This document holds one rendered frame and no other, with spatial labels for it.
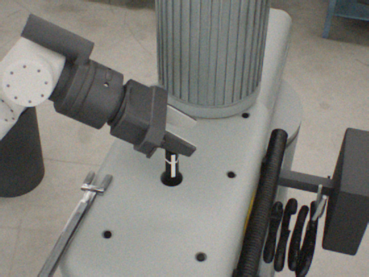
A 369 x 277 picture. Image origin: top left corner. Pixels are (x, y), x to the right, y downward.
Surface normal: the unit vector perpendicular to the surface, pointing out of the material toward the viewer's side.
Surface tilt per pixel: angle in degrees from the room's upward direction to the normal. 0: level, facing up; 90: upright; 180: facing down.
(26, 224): 0
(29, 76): 74
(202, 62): 90
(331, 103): 0
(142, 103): 30
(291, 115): 0
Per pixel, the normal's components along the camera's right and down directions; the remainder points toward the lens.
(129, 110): 0.51, -0.61
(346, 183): 0.00, -0.72
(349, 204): -0.28, 0.67
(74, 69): -0.27, -0.52
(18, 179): 0.48, 0.66
